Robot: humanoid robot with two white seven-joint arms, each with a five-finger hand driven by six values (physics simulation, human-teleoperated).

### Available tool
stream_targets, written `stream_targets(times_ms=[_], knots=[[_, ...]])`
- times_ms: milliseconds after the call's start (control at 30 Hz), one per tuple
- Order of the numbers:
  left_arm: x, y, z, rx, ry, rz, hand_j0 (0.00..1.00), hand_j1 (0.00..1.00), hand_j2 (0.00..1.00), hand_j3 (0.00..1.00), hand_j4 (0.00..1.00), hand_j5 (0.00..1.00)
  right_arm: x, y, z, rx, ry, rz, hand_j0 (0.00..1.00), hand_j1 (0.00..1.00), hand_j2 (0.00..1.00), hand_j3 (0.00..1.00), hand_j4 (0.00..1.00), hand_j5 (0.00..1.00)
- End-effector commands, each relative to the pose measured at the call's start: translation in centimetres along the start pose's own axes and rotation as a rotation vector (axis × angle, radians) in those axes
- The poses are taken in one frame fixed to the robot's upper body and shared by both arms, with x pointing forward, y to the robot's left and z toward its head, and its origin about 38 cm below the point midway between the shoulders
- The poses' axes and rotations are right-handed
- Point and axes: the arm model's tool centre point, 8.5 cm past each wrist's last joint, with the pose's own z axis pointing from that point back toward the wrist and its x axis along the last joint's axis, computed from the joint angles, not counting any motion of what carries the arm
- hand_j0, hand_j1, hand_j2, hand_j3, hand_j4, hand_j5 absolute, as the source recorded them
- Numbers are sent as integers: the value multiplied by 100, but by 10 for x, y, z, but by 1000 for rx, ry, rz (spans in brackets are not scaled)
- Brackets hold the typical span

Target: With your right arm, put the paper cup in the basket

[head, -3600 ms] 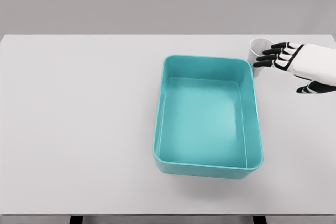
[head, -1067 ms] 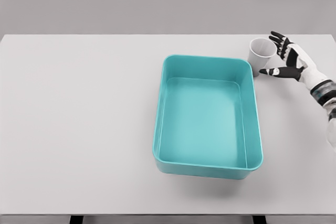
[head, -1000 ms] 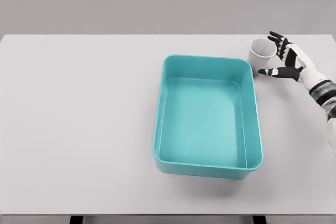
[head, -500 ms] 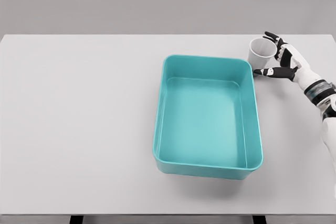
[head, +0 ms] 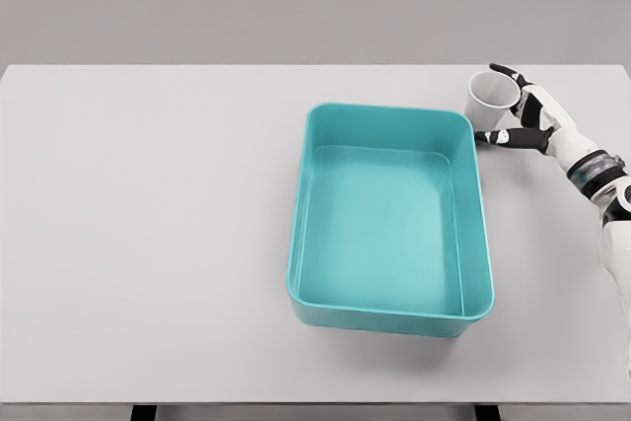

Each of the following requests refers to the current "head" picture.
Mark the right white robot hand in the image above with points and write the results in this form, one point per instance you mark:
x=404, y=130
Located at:
x=542, y=110

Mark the white paper cup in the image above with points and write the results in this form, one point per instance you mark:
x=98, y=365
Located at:
x=485, y=98

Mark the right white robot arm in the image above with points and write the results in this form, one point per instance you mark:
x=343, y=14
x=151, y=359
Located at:
x=609, y=184

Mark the teal plastic basket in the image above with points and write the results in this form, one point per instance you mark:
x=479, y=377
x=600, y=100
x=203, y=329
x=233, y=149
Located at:
x=389, y=224

